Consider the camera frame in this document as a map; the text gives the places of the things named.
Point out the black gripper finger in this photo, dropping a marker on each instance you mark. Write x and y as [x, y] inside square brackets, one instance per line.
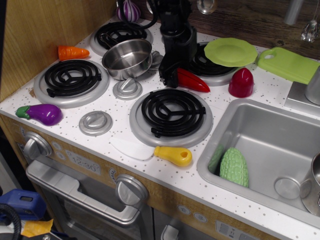
[171, 80]
[162, 75]

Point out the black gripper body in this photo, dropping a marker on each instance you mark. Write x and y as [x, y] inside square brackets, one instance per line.
[179, 37]

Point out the red toy chili pepper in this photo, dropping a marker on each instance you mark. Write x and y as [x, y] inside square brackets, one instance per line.
[189, 80]

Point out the silver stove knob behind pot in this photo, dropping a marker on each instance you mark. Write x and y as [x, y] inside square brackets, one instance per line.
[156, 61]

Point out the small steel pot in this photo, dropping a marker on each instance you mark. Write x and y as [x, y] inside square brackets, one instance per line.
[128, 59]

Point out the steel pot in sink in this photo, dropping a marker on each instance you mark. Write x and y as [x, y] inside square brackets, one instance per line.
[310, 187]

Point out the back right black burner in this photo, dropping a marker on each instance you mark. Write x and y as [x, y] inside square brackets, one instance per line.
[210, 73]

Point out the black burner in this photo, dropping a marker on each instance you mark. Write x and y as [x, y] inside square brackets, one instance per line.
[210, 73]
[171, 117]
[71, 83]
[110, 34]

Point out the front right black burner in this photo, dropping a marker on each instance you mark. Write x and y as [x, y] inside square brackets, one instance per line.
[171, 117]

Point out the silver stove knob middle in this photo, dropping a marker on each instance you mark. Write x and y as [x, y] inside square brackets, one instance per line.
[127, 90]

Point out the hanging steel ladle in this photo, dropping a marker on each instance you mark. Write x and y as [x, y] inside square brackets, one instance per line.
[207, 7]

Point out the hanging slotted spoon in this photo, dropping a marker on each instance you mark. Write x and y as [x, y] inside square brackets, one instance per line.
[149, 7]

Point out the green plastic plate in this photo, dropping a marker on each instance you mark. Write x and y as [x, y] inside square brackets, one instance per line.
[230, 52]

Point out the purple striped toy onion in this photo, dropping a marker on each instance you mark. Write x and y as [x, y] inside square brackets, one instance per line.
[131, 11]

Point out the dark red toy strawberry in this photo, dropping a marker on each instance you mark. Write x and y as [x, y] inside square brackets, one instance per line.
[241, 84]

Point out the back left black burner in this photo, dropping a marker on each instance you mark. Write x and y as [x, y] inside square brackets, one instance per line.
[110, 34]

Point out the silver stove knob front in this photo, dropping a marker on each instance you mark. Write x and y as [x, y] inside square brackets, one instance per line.
[95, 123]

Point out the front left black burner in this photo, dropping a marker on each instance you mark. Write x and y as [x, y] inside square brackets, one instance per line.
[71, 83]

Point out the orange toy carrot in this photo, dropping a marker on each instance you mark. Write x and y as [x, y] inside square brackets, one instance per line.
[71, 52]

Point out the green toy bitter gourd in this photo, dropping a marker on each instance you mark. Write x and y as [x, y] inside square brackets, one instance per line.
[233, 167]

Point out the green plastic cutting board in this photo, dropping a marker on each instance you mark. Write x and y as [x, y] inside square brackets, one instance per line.
[288, 65]

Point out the right oven dial knob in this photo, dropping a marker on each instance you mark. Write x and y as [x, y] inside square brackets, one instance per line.
[130, 191]

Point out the oven dial knob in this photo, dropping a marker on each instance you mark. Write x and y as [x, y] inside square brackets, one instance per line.
[130, 191]
[36, 146]

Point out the grey metal pole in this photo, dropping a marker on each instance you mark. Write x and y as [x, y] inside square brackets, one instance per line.
[293, 11]

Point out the grey toy sink basin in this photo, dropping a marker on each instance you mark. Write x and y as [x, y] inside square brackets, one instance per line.
[278, 146]

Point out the purple toy eggplant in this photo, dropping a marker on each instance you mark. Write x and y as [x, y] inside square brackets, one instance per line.
[47, 114]

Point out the hanging metal whisk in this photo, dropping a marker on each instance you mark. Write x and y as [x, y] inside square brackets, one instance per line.
[311, 30]

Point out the silver toy faucet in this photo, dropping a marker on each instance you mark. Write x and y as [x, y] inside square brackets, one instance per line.
[305, 97]

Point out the left oven dial knob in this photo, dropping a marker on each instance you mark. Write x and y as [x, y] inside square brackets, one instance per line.
[36, 146]

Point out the blue plastic device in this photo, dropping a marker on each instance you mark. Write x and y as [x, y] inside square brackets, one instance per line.
[29, 205]

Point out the yellow handled white toy knife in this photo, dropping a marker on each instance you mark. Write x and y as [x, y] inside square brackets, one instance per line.
[178, 156]

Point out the silver oven door handle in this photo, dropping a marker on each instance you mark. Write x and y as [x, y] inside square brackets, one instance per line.
[67, 187]

